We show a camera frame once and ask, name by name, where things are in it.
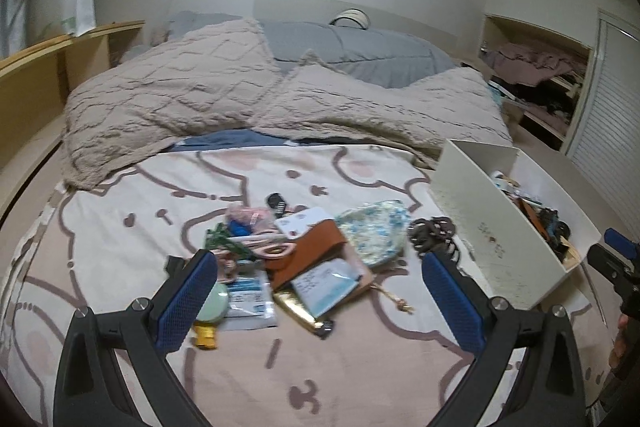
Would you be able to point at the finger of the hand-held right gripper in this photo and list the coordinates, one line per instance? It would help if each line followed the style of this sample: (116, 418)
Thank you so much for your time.
(622, 244)
(612, 267)

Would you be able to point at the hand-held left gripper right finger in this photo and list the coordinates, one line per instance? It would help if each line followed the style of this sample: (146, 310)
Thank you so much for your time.
(450, 302)

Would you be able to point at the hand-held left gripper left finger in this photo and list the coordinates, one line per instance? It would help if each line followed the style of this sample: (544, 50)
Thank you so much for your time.
(187, 297)

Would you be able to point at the white cardboard box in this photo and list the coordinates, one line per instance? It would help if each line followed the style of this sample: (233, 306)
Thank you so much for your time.
(475, 227)

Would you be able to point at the person's right hand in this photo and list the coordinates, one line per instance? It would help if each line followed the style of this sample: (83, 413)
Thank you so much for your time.
(621, 342)

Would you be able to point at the green round case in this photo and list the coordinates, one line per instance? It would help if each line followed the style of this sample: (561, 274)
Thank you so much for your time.
(215, 304)

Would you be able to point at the black triangular clip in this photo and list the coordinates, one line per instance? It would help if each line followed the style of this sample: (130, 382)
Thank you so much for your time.
(175, 266)

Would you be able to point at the yellow lighter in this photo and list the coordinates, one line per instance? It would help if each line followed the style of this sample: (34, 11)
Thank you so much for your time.
(206, 338)

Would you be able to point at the tan wooden clamp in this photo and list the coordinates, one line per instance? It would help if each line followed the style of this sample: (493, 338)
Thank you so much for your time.
(227, 268)

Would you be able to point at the white and blue medicine packet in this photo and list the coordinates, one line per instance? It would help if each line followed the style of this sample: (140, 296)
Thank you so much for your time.
(250, 299)

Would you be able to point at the green hair clip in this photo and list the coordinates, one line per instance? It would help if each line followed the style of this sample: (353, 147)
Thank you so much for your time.
(225, 243)

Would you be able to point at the brown hair claw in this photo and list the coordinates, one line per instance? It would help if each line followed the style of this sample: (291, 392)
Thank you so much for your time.
(432, 234)

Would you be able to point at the brown leather piece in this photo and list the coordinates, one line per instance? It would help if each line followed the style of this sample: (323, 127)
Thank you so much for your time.
(530, 213)

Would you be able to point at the pink plastic packet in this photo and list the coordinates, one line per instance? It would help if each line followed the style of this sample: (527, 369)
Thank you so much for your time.
(247, 216)

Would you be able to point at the bear printed blanket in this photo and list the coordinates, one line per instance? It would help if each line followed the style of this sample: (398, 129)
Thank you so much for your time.
(125, 217)

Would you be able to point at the floral fabric pouch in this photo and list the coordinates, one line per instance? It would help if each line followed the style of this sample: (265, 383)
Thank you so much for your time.
(372, 232)

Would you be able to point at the gold wrapped bar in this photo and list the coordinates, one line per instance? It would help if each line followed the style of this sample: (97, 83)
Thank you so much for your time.
(300, 314)

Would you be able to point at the clear packet with white paper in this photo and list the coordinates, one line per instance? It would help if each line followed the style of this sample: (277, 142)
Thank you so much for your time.
(325, 289)

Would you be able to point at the white louvre door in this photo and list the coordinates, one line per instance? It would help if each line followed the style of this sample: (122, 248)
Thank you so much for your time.
(610, 117)

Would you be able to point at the black key fob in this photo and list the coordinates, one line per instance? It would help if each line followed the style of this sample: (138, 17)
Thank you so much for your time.
(277, 203)

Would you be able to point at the white plastic clip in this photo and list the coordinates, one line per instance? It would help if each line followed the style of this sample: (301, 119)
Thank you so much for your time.
(502, 179)

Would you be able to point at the white dotted card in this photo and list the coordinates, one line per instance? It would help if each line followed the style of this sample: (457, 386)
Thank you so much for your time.
(305, 221)

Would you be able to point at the blue bed sheet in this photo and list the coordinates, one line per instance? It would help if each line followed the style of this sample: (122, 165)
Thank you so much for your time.
(240, 139)

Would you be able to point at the dark clothes pile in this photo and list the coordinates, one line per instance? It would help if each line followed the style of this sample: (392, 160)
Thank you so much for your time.
(535, 99)

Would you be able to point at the teal packet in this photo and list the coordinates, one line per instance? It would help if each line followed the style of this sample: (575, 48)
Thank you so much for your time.
(496, 96)

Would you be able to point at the pink clothes pile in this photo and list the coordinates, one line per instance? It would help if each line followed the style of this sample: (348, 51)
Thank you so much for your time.
(540, 62)

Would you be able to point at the beige knitted blanket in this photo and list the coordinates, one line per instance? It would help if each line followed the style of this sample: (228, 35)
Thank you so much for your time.
(160, 97)

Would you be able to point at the beige tufted pillow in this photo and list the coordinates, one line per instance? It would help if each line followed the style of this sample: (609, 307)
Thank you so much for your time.
(380, 112)

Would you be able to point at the built-in closet shelf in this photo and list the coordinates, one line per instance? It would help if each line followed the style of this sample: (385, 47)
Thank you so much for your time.
(540, 32)

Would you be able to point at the wooden shelf unit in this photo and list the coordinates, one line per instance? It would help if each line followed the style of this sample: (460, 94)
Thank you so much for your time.
(40, 77)

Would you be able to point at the grey duvet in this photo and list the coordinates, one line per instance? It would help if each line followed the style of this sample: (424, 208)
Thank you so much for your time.
(360, 52)

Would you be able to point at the white and black cap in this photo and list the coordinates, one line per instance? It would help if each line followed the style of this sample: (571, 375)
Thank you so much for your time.
(350, 18)

